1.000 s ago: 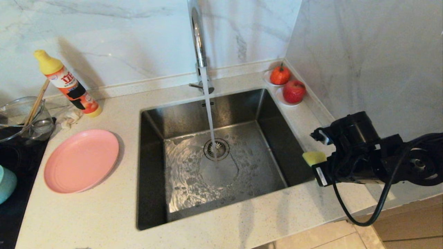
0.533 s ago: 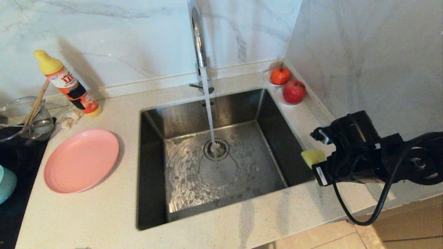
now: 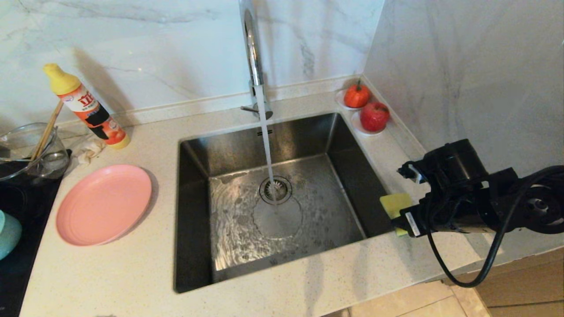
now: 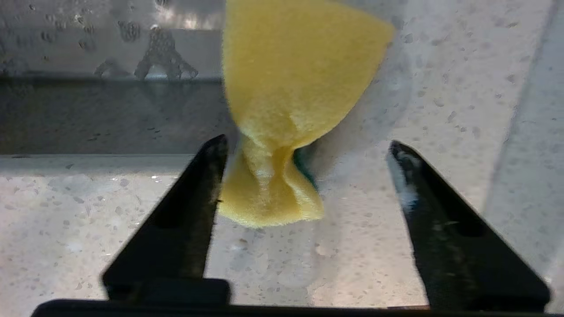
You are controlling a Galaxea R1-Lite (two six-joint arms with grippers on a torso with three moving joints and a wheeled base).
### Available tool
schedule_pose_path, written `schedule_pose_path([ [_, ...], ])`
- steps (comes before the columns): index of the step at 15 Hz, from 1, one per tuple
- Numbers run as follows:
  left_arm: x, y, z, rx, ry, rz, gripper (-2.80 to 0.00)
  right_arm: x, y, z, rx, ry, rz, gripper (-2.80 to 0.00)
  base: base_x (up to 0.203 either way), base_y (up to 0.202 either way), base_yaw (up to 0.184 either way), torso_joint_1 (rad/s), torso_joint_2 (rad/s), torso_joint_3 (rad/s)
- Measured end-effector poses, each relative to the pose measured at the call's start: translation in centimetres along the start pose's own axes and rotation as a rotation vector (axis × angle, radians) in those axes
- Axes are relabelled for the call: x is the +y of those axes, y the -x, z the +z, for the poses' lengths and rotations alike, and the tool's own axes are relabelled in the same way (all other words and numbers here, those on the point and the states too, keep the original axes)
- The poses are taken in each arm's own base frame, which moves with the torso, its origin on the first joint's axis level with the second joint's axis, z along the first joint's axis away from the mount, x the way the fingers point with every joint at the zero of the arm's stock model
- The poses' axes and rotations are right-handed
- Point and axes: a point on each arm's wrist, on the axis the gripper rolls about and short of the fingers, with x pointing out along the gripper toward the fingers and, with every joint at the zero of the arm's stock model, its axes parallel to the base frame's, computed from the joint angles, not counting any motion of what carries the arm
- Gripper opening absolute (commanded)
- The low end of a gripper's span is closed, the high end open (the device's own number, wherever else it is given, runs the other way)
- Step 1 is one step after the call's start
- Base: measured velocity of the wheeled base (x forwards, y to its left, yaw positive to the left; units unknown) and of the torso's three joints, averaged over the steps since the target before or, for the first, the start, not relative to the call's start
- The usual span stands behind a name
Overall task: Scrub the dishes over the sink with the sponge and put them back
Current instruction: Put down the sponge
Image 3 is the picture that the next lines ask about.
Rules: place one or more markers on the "pink plate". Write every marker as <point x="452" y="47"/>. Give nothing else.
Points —
<point x="103" y="204"/>

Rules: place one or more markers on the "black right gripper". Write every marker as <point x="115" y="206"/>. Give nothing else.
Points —
<point x="445" y="215"/>

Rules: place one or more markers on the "clear glass bowl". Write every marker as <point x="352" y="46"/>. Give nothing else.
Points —
<point x="17" y="145"/>

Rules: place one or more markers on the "wooden cabinet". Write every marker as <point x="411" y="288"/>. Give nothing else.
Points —
<point x="520" y="290"/>

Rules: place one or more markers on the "crumpled white tissue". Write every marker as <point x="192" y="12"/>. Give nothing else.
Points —
<point x="90" y="152"/>

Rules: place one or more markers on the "small white dish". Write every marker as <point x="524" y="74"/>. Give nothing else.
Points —
<point x="354" y="123"/>
<point x="338" y="100"/>

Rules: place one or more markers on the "round metal drain strainer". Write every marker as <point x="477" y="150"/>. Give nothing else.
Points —
<point x="282" y="190"/>

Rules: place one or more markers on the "teal bowl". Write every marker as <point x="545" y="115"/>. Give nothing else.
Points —
<point x="9" y="235"/>

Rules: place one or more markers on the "yellow sponge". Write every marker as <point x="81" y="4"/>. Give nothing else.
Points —
<point x="394" y="203"/>

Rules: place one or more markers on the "red apple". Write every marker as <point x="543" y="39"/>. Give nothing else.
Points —
<point x="374" y="117"/>

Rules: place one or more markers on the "yellow-capped orange dish soap bottle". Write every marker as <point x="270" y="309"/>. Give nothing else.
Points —
<point x="66" y="86"/>

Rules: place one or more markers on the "orange persimmon fruit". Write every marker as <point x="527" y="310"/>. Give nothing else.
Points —
<point x="356" y="97"/>

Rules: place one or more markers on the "wooden chopstick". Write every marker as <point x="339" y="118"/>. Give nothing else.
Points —
<point x="45" y="131"/>
<point x="49" y="131"/>

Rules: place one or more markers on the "chrome kitchen faucet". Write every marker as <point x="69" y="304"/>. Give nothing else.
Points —
<point x="252" y="53"/>

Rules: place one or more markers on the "stainless steel sink basin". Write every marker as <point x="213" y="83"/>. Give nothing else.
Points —
<point x="317" y="145"/>

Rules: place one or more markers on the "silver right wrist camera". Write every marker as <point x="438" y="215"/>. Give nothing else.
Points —
<point x="416" y="174"/>

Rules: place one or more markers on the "black induction cooktop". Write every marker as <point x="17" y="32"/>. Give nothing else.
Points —
<point x="26" y="198"/>

